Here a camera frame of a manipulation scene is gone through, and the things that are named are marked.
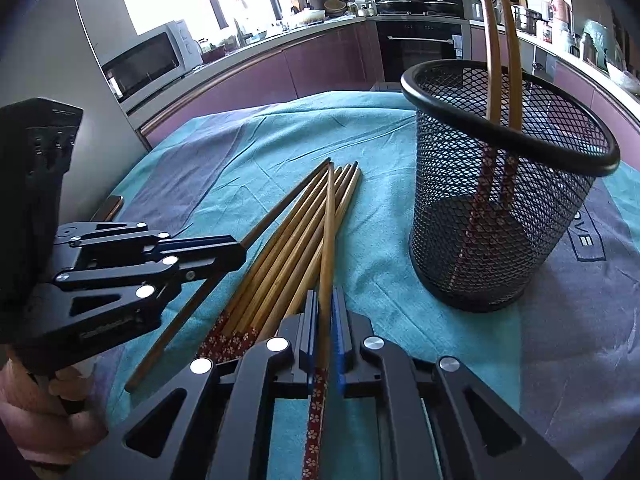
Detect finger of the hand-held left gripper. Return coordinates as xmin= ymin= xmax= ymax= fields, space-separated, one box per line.
xmin=55 ymin=221 xmax=242 ymax=257
xmin=15 ymin=247 xmax=247 ymax=362

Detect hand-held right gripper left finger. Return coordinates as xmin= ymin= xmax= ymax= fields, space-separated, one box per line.
xmin=65 ymin=287 xmax=323 ymax=480

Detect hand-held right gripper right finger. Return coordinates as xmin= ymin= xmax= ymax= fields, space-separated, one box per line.
xmin=331 ymin=286 xmax=583 ymax=480

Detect red-handled wooden chopstick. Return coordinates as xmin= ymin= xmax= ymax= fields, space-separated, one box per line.
xmin=124 ymin=157 xmax=332 ymax=393
xmin=490 ymin=0 xmax=525 ymax=211
xmin=450 ymin=0 xmax=503 ymax=288
xmin=300 ymin=164 xmax=336 ymax=480

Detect black mesh utensil cup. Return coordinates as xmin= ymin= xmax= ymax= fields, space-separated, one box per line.
xmin=400 ymin=59 xmax=622 ymax=313

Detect person's left hand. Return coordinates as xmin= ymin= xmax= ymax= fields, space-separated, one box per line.
xmin=45 ymin=364 xmax=109 ymax=466

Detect teal and grey cloth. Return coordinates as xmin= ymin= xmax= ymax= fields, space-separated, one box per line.
xmin=92 ymin=91 xmax=640 ymax=480

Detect smartphone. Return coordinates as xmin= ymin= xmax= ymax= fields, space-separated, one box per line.
xmin=91 ymin=194 xmax=125 ymax=224

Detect silver refrigerator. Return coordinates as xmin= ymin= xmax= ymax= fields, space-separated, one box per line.
xmin=0 ymin=0 xmax=153 ymax=226

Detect white microwave oven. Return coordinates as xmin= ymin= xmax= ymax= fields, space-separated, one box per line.
xmin=100 ymin=19 xmax=205 ymax=106

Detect purple kitchen cabinets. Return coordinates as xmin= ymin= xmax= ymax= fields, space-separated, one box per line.
xmin=137 ymin=20 xmax=383 ymax=148
xmin=470 ymin=25 xmax=640 ymax=143

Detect kitchen faucet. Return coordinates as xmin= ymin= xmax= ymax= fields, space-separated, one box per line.
xmin=232 ymin=0 xmax=252 ymax=42

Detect black built-in oven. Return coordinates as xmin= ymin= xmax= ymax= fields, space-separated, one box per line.
xmin=375 ymin=15 xmax=470 ymax=87

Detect steel pot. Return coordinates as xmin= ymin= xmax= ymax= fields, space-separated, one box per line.
xmin=512 ymin=5 xmax=544 ymax=34

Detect pale green plastic bag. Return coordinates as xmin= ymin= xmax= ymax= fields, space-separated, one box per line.
xmin=581 ymin=19 xmax=624 ymax=69

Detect copper pot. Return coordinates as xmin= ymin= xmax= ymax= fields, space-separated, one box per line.
xmin=547 ymin=0 xmax=574 ymax=24

